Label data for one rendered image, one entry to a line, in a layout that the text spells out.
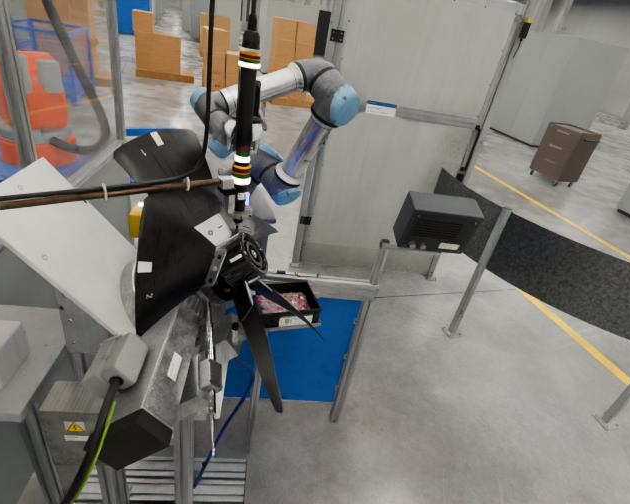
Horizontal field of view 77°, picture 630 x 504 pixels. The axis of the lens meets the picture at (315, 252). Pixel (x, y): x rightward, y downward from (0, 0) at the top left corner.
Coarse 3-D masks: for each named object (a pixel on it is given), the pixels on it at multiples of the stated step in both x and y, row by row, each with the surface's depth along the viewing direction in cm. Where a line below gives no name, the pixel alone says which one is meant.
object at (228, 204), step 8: (224, 184) 91; (232, 184) 92; (224, 192) 92; (232, 192) 93; (224, 200) 95; (232, 200) 94; (224, 208) 96; (232, 208) 96; (248, 208) 100; (232, 216) 96; (240, 216) 96; (248, 216) 98
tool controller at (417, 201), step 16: (416, 192) 142; (416, 208) 135; (432, 208) 137; (448, 208) 139; (464, 208) 140; (400, 224) 147; (416, 224) 139; (432, 224) 139; (448, 224) 140; (464, 224) 140; (400, 240) 146; (416, 240) 145; (432, 240) 145; (448, 240) 146; (464, 240) 146
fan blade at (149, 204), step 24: (144, 216) 63; (168, 216) 68; (144, 240) 63; (168, 240) 68; (192, 240) 75; (168, 264) 69; (192, 264) 76; (144, 288) 64; (168, 288) 71; (192, 288) 80; (144, 312) 64
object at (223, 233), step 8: (216, 216) 95; (200, 224) 93; (208, 224) 94; (216, 224) 95; (224, 224) 96; (200, 232) 93; (216, 232) 95; (224, 232) 96; (216, 240) 95; (224, 240) 96
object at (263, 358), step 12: (252, 312) 89; (252, 324) 90; (252, 336) 91; (264, 336) 82; (252, 348) 92; (264, 348) 84; (264, 360) 86; (264, 372) 88; (264, 384) 91; (276, 384) 73; (276, 396) 83; (276, 408) 88
